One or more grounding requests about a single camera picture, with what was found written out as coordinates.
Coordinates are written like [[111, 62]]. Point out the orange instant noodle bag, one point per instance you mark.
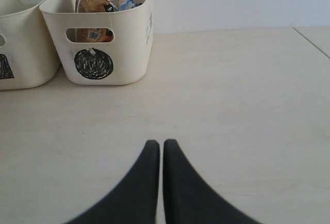
[[90, 9]]

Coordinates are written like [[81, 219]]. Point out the blue instant noodle bag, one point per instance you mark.
[[122, 5]]

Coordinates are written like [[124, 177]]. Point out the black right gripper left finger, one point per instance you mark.
[[135, 197]]

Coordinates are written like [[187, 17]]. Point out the cream bin circle mark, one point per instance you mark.
[[109, 48]]

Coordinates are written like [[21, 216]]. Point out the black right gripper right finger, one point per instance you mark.
[[187, 198]]

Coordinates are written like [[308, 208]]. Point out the cream bin square mark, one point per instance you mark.
[[28, 55]]

